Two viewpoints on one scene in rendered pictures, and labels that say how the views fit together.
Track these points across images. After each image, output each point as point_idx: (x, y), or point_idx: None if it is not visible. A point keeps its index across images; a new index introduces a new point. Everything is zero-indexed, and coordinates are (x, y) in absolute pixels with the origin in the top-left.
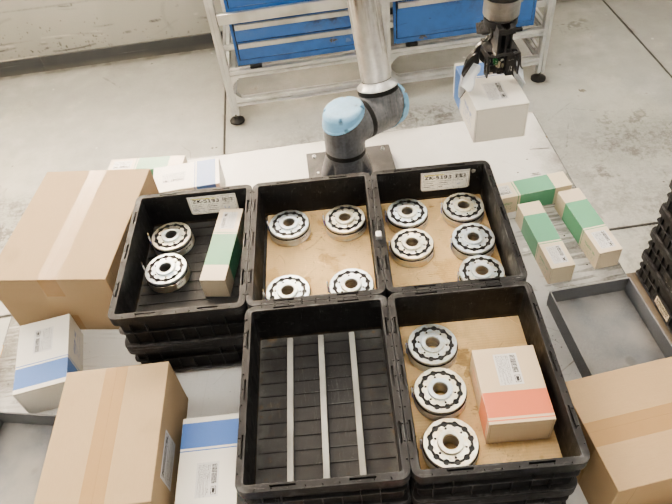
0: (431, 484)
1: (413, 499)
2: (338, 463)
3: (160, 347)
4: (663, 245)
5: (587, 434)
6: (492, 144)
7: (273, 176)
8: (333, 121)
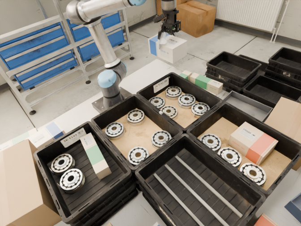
0: None
1: None
2: (220, 212)
3: (95, 218)
4: None
5: None
6: (153, 72)
7: (82, 118)
8: (106, 81)
